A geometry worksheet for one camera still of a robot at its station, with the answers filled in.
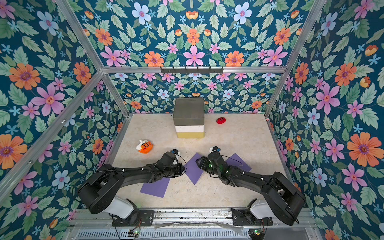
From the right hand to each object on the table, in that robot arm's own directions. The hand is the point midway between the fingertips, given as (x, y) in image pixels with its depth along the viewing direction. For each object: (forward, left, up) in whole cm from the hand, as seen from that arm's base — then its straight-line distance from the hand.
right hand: (197, 162), depth 84 cm
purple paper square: (-12, +23, -10) cm, 27 cm away
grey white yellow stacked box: (+43, +10, -8) cm, 45 cm away
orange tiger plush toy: (+11, +35, -3) cm, 37 cm away
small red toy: (+38, -15, -5) cm, 42 cm away
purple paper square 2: (0, -21, +4) cm, 21 cm away
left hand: (0, +7, -7) cm, 10 cm away
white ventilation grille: (-33, +20, -9) cm, 40 cm away
